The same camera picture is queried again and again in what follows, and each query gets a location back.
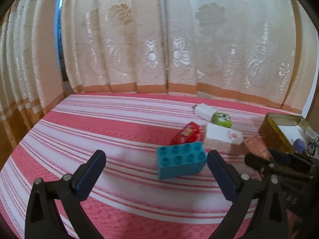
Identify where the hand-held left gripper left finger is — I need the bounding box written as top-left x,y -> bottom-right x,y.
24,150 -> 107,239

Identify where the gold tin box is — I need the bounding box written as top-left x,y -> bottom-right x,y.
258,113 -> 319,160

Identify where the pink striped bedspread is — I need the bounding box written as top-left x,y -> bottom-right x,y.
0,93 -> 312,239

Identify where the cream floral curtain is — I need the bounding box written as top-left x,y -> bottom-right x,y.
0,0 -> 319,160

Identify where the pink patterned box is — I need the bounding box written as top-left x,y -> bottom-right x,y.
243,136 -> 271,161

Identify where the white charger plug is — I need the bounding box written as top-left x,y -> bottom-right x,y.
193,104 -> 215,117

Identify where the small black object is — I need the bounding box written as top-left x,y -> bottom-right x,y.
307,136 -> 319,156

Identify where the blue toy brick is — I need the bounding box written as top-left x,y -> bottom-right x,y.
156,141 -> 207,180

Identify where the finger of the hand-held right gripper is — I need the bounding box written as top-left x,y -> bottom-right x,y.
245,153 -> 313,181
268,149 -> 319,173

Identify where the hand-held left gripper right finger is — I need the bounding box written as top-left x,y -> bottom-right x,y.
206,150 -> 291,239

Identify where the purple block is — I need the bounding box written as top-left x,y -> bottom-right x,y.
293,138 -> 306,153

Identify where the red toy block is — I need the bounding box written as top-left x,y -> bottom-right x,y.
170,121 -> 203,145

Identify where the green toy block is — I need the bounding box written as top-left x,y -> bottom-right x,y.
212,112 -> 233,128

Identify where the white paper tin lining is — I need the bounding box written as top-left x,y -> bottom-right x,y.
278,124 -> 306,142

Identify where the white box with red label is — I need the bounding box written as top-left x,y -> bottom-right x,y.
204,123 -> 244,155

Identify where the brown wooden door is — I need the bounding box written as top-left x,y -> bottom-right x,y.
303,80 -> 319,120

